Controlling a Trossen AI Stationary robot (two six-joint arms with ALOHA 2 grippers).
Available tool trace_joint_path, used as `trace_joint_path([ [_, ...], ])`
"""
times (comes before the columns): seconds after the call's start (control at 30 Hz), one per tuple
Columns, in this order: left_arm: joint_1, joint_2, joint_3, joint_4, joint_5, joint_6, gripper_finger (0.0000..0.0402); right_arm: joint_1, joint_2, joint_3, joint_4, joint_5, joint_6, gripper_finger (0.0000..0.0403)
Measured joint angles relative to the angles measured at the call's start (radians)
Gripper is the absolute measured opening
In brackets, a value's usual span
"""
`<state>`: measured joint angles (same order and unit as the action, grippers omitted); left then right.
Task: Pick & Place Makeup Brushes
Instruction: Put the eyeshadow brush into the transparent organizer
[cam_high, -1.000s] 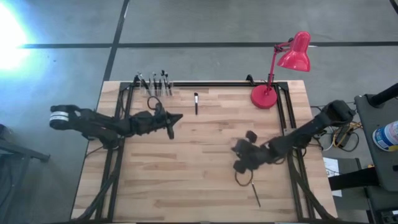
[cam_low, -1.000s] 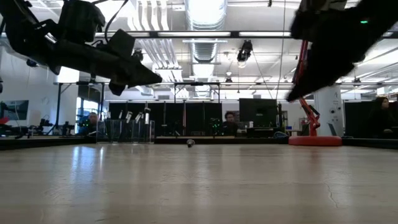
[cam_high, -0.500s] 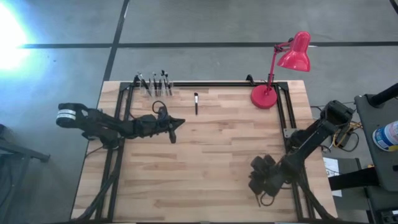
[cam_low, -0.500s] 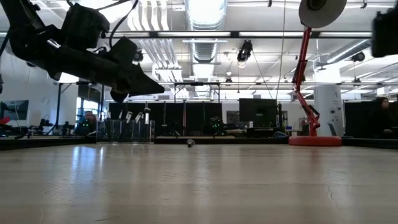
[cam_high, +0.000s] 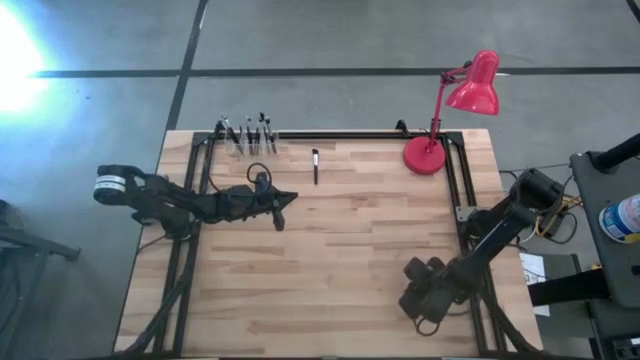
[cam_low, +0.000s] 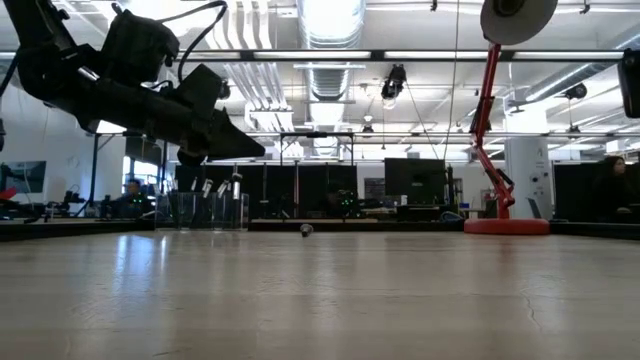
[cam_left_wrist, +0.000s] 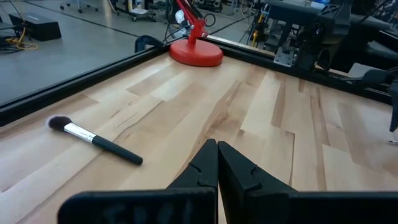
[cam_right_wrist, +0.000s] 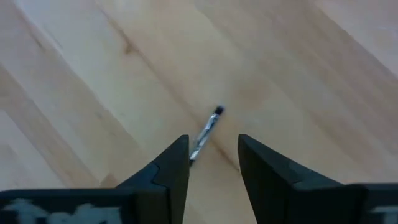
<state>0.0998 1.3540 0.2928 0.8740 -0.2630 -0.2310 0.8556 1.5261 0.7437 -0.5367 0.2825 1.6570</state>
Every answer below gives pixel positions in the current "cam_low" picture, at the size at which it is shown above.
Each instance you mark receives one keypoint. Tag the clear acrylic brush organizer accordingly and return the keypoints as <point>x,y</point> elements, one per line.
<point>200,215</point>

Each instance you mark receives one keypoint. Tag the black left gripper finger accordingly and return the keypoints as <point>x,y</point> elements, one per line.
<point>225,127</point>
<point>230,150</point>

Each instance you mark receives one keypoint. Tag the black partition panels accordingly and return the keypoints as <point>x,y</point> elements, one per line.
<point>270,185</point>

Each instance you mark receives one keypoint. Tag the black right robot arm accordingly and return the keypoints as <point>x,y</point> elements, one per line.
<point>631,85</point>

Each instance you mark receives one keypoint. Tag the black hanging overhead camera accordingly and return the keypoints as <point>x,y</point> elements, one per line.
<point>394,82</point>

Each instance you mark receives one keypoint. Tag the large black monitor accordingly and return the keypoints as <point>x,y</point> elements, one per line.
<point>415,180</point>

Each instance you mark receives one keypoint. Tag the overhead light bar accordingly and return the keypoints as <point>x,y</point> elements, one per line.
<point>377,55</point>

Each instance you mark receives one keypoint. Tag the dark wall screen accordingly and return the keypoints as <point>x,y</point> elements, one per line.
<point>27,175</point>

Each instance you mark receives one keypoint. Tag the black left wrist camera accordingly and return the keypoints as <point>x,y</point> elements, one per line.
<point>140,47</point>

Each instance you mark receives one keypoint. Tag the black background robot arm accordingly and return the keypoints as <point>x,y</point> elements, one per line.
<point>70,199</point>

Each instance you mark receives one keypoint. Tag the black metal gantry frame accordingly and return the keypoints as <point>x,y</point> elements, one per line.
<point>94,175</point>

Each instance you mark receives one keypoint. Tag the white building column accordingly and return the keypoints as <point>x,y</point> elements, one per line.
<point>525,190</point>

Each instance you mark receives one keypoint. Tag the red desk lamp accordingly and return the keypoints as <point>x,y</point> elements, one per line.
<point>505,227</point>

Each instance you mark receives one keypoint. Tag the red background robot part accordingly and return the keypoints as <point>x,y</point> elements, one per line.
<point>7,193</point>

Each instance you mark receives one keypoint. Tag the black ceiling spotlight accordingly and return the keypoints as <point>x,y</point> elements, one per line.
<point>576,91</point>
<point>226,91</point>

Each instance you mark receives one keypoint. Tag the silver ventilation duct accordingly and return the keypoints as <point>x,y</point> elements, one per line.
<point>330,80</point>

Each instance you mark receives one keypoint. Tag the thick black makeup brush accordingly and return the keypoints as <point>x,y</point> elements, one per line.
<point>306,230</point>

